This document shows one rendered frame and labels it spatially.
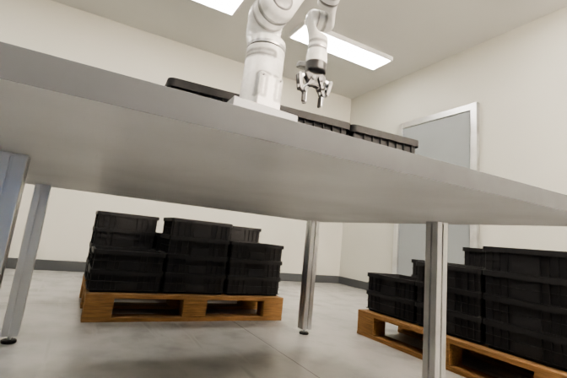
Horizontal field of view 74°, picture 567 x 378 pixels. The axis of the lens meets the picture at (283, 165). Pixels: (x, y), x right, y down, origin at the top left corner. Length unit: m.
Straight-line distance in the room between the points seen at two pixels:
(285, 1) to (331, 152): 0.48
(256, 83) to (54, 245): 3.81
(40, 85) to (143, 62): 4.37
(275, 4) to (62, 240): 3.84
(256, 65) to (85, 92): 0.47
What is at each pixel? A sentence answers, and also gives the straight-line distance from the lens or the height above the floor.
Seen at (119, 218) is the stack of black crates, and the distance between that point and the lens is 2.79.
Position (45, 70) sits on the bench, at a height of 0.68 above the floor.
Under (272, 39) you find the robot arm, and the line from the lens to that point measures 0.91.
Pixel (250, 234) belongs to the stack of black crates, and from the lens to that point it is 3.03.
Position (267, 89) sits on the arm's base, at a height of 0.85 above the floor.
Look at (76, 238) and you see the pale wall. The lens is 4.47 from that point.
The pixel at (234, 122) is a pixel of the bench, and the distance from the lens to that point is 0.51.
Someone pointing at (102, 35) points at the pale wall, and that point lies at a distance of 4.91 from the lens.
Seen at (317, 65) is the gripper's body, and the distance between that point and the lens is 1.34.
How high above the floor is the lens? 0.53
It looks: 11 degrees up
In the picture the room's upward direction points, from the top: 6 degrees clockwise
